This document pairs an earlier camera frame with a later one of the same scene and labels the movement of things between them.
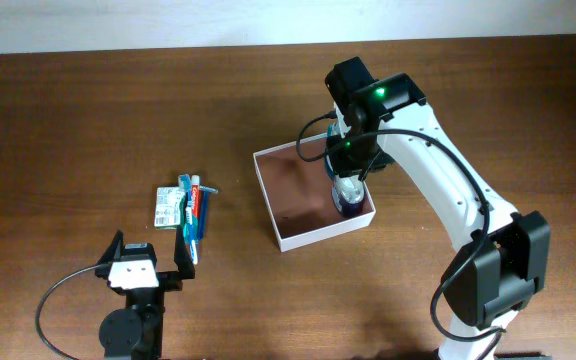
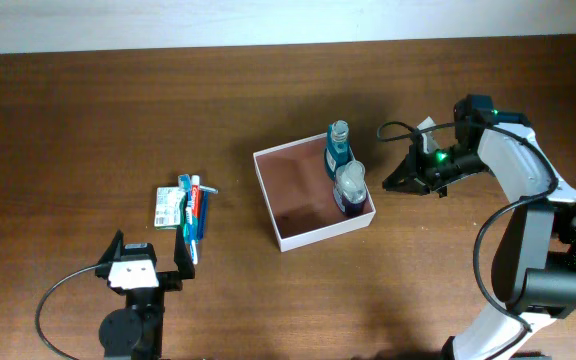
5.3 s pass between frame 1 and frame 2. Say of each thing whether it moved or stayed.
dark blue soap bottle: stayed
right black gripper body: moved
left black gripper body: stayed
